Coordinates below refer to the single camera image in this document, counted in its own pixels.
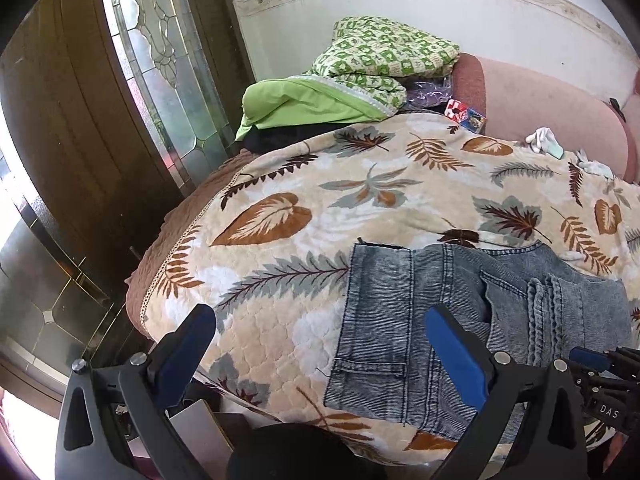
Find colourful small packet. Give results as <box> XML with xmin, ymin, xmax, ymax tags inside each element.
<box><xmin>444</xmin><ymin>99</ymin><xmax>486</xmax><ymax>134</ymax></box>

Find leaf pattern bed blanket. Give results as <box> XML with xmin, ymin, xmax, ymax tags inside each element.
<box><xmin>126</xmin><ymin>114</ymin><xmax>639</xmax><ymax>465</ymax></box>

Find small black object on sofa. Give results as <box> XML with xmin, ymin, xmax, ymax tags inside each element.
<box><xmin>608</xmin><ymin>98</ymin><xmax>626</xmax><ymax>122</ymax></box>

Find green patterned quilt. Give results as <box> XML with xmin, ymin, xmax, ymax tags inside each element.
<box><xmin>235</xmin><ymin>16</ymin><xmax>460</xmax><ymax>140</ymax></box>

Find grey denim pants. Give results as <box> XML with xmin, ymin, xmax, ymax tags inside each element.
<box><xmin>323</xmin><ymin>243</ymin><xmax>631</xmax><ymax>440</ymax></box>

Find brown door with glass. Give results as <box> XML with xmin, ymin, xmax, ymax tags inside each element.
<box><xmin>1</xmin><ymin>0</ymin><xmax>252</xmax><ymax>321</ymax></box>

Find white glove left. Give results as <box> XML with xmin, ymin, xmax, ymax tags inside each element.
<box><xmin>525</xmin><ymin>127</ymin><xmax>564</xmax><ymax>159</ymax></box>

